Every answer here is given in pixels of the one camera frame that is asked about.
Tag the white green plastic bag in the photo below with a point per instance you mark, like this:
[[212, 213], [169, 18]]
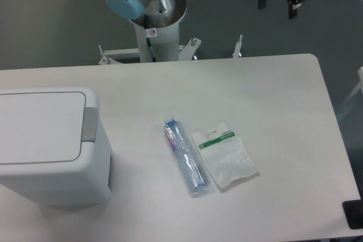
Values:
[[224, 155]]

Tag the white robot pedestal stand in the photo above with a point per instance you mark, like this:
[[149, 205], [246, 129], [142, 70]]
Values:
[[157, 32]]

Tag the black device at table edge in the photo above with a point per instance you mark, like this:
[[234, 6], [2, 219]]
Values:
[[353, 213]]

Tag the grey trash can push button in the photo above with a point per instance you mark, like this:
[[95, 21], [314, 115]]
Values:
[[89, 126]]

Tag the clear plastic water bottle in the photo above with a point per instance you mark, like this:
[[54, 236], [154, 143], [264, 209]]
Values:
[[186, 156]]

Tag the white plastic trash can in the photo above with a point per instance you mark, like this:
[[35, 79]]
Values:
[[42, 155]]

